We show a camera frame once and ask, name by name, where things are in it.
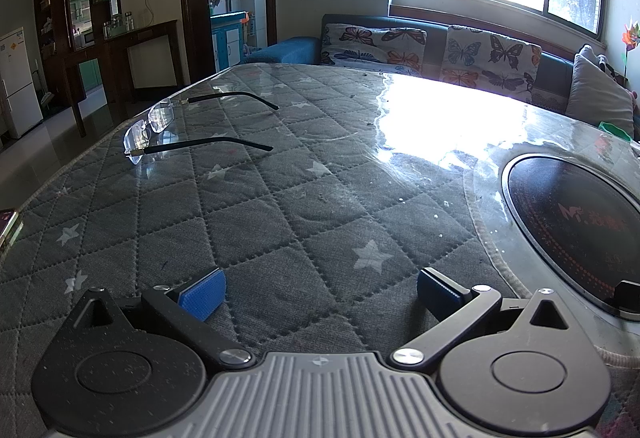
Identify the teal cabinet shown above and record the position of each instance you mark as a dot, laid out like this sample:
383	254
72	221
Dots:
227	40

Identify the round black induction cooktop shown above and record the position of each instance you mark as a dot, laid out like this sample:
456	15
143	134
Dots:
575	218

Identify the grey pillow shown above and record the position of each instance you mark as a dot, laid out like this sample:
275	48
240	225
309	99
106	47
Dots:
597	93

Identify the dark wooden console table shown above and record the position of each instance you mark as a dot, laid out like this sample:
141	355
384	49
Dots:
150	34

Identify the butterfly print cushion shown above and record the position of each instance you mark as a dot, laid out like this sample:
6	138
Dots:
492	60
372	45

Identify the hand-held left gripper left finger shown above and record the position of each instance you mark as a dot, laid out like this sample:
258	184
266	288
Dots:
202	294

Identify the dark red box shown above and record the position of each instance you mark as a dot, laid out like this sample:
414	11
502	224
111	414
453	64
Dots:
7	227

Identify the dark wooden door frame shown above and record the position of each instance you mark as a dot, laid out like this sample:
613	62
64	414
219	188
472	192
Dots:
192	3

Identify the blue sofa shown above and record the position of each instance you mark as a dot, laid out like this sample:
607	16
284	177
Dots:
290	49

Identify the grey quilted star table cover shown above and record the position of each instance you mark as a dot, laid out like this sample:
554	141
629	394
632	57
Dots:
300	198

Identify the colourful pinwheel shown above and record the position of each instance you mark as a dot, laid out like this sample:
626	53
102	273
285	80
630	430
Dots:
629	38

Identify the dark wooden shelf cabinet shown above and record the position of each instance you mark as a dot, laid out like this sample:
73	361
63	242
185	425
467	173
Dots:
55	8

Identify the rimless eyeglasses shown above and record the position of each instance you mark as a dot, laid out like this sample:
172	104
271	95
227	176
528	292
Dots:
159	117

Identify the green plastic item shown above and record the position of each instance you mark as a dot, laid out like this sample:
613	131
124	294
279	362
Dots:
615	129

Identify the white refrigerator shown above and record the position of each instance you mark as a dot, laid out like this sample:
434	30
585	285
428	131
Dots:
17	83

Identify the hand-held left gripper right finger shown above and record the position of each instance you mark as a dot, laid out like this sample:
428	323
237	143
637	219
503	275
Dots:
439	290

